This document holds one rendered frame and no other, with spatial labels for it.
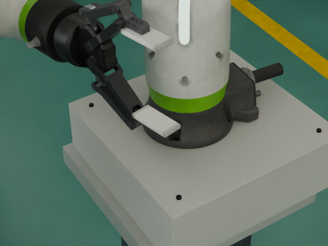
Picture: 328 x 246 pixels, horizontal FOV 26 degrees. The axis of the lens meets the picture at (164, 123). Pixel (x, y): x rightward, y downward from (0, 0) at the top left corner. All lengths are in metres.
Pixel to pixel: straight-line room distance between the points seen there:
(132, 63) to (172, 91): 1.70
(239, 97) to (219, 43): 0.14
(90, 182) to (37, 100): 1.41
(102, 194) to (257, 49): 1.75
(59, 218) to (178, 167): 1.13
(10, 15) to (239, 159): 0.41
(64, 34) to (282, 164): 0.38
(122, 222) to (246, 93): 0.28
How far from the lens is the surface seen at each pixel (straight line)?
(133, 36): 0.91
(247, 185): 1.06
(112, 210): 1.16
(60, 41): 1.03
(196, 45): 1.00
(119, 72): 1.03
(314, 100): 2.62
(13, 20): 1.11
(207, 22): 0.99
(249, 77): 1.15
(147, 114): 0.99
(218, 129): 1.11
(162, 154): 1.10
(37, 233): 2.14
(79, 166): 1.24
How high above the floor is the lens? 1.60
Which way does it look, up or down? 40 degrees down
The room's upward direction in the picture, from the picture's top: straight up
